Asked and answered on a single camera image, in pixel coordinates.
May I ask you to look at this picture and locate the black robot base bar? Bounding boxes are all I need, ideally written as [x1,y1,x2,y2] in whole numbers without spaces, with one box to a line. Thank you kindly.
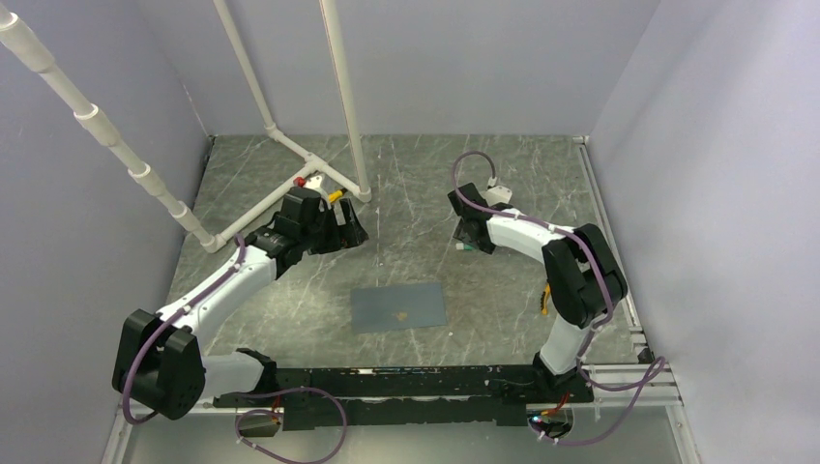
[202,350,594,431]

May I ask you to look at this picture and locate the yellow handled pliers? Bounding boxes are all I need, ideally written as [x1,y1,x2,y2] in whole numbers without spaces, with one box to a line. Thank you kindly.
[540,284,551,315]

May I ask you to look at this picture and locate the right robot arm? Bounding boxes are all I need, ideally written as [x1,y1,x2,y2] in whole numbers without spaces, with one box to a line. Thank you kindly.
[448,183,629,401]

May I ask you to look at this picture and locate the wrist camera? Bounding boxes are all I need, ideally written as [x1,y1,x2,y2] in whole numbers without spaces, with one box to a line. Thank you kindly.
[484,186,513,207]
[293,174,326,191]

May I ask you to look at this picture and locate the white pvc pipe frame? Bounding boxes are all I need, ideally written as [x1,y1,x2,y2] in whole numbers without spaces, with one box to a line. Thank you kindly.
[0,0,373,255]

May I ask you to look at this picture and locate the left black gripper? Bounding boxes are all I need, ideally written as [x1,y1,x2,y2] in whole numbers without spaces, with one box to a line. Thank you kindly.
[300,198,367,255]

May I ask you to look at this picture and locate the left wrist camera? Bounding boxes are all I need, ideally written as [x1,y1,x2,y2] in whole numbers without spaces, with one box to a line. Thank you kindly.
[293,174,326,191]

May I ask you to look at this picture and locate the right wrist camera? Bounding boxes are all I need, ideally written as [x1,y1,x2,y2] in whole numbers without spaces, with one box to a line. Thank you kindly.
[484,186,513,207]

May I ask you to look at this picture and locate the grey envelope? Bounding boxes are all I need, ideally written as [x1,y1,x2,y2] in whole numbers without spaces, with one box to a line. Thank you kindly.
[350,282,448,334]

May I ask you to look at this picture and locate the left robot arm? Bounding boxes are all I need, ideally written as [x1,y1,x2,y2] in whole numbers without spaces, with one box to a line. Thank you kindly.
[112,187,368,425]

